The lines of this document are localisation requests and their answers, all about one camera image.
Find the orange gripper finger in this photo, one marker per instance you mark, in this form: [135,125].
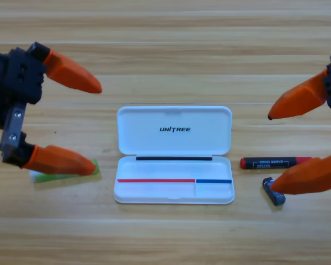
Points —
[311,176]
[60,160]

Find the green highlighter pen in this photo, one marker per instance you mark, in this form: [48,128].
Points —
[44,178]

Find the dark blue eraser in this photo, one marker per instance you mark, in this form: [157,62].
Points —
[278,198]

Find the red black marker pen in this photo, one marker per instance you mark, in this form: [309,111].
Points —
[253,163]

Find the white Unitree pencil case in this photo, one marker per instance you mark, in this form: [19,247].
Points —
[173,138]

